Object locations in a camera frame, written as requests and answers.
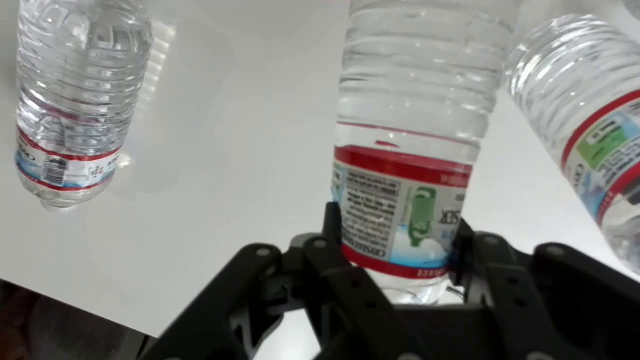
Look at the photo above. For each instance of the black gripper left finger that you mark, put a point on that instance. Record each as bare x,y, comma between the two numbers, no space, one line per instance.
300,306

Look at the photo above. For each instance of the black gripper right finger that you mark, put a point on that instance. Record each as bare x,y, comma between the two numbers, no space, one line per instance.
567,306

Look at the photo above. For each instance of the clear plastic water bottle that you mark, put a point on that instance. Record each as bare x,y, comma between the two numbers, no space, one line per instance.
80,81
412,81
573,73

